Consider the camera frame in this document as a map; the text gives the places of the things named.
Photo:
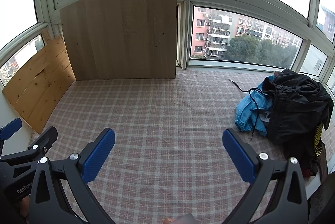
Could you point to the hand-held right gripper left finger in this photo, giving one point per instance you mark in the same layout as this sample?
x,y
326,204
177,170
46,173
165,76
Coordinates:
x,y
99,156

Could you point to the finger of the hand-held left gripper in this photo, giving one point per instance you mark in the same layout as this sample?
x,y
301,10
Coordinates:
x,y
44,140
11,127

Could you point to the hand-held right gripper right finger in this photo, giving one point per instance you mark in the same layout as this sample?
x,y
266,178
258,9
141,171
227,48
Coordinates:
x,y
239,158

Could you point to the person's left hand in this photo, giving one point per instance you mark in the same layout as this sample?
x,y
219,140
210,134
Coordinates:
x,y
24,209

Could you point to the light blue jacket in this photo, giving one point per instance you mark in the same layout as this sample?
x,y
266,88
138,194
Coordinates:
x,y
246,111

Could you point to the white cloth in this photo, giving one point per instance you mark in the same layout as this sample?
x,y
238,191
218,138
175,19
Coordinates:
x,y
264,116

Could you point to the pine plank board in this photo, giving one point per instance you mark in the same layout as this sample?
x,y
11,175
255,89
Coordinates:
x,y
39,82

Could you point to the red cloth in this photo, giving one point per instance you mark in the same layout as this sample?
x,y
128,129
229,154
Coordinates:
x,y
308,173

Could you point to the black garment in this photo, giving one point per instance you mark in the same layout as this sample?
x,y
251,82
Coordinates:
x,y
295,108

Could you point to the yellow patterned black cloth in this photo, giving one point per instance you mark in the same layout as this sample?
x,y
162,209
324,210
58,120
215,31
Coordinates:
x,y
318,137

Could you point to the pink plaid blanket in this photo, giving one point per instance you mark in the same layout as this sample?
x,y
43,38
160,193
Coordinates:
x,y
167,108

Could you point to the brown cloth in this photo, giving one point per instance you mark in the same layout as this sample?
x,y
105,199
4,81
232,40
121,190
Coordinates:
x,y
276,73

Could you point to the small chipboard strip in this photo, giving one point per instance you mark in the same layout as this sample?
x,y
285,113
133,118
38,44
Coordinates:
x,y
47,36

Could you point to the green trees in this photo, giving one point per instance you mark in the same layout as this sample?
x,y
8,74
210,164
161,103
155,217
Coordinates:
x,y
248,48

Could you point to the pink apartment buildings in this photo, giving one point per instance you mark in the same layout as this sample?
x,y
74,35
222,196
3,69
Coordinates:
x,y
201,38

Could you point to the large light wooden board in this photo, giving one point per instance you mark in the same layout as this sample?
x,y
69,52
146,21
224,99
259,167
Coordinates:
x,y
120,30

